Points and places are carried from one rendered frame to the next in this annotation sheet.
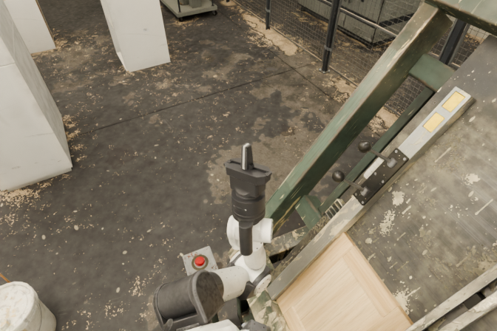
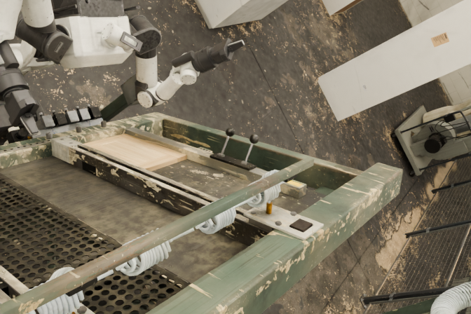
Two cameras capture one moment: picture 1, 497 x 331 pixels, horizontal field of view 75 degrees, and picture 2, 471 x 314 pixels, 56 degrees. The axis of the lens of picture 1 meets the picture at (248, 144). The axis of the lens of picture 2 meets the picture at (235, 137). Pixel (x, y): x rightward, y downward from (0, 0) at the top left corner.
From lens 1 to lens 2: 1.17 m
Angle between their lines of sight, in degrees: 21
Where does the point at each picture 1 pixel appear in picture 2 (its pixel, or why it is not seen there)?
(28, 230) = not seen: outside the picture
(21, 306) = not seen: outside the picture
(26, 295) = not seen: outside the picture
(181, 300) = (144, 24)
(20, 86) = not seen: outside the picture
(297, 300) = (128, 140)
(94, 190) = (193, 46)
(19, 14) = not seen: outside the picture
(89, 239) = not seen: hidden behind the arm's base
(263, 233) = (186, 71)
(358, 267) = (162, 159)
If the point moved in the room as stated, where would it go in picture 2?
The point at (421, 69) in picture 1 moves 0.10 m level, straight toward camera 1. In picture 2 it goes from (324, 189) to (308, 174)
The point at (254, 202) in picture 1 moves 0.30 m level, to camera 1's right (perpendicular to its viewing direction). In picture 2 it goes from (207, 55) to (215, 127)
